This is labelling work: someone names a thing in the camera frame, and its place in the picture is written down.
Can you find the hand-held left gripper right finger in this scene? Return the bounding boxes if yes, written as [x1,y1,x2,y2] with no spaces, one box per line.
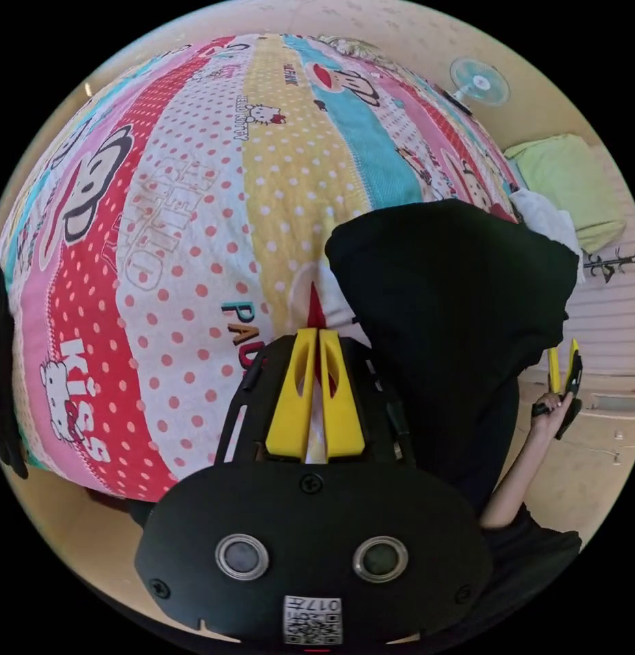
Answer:
[319,329,365,457]

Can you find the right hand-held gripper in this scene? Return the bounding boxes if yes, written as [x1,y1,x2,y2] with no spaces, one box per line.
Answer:
[532,337,584,441]

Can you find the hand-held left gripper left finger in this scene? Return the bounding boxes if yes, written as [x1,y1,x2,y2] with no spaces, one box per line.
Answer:
[265,328,318,458]

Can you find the black pants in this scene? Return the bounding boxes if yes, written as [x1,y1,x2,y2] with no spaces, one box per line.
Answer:
[324,198,580,515]

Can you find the person's right forearm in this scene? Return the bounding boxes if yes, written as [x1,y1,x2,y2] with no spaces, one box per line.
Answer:
[479,432,550,529]

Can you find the person's right hand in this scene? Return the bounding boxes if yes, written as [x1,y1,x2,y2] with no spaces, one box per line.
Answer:
[530,394,574,442]

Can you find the white cloth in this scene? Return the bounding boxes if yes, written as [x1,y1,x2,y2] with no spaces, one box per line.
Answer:
[507,187,587,285]

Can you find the green pillow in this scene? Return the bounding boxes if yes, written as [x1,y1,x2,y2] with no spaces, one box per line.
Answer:
[503,132,628,255]

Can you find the bed with printed dotted sheet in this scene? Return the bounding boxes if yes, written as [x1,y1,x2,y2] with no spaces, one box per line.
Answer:
[0,32,528,505]

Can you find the person's body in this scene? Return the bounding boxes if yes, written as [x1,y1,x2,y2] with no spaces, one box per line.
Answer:
[440,504,584,635]

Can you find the black cloth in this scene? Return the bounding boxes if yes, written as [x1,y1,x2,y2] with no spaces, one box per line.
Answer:
[0,261,31,480]

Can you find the light blue standing fan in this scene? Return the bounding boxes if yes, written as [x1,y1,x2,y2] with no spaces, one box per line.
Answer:
[439,56,512,115]

